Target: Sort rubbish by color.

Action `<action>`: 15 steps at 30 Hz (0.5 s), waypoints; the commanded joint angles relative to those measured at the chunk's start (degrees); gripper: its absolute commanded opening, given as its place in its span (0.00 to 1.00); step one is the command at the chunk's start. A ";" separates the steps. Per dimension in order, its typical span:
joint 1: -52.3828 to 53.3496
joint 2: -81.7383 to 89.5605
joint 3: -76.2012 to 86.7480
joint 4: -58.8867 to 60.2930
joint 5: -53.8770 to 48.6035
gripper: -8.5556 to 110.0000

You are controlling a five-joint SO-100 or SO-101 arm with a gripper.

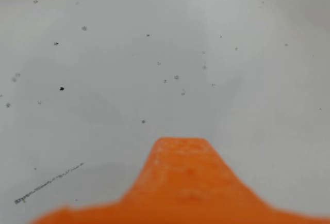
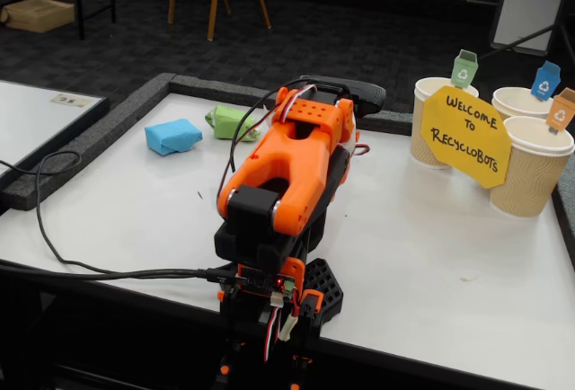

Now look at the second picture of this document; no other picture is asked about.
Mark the brown cardboard box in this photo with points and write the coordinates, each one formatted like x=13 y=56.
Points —
x=38 y=15

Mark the black table leg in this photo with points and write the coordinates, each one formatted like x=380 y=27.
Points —
x=80 y=3

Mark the ribbed brown paper cup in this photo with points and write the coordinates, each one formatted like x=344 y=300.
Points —
x=516 y=102
x=530 y=174
x=420 y=147

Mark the blue recycling bin label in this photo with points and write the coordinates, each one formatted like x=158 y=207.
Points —
x=545 y=84

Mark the orange and black robot arm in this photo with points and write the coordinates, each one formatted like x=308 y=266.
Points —
x=287 y=152

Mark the black framed white easel board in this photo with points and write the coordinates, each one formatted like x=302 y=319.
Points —
x=530 y=3

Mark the orange recycling bin label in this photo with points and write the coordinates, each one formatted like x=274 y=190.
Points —
x=561 y=113

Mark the blue paper parcel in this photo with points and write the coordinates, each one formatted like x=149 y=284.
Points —
x=173 y=136

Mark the green paper parcel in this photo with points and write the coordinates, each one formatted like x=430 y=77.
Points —
x=222 y=122

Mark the yellow handwritten welcome sign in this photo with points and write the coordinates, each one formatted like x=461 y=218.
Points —
x=467 y=138

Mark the short dark grey foam strip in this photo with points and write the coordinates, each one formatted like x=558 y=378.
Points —
x=386 y=122

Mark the black webcam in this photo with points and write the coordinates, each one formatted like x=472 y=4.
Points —
x=364 y=93

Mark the orange controller board holder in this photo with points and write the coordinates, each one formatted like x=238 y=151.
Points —
x=294 y=273

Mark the black robot base clamp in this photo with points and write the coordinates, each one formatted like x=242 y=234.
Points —
x=325 y=282

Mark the small paper note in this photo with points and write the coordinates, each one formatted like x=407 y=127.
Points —
x=72 y=100

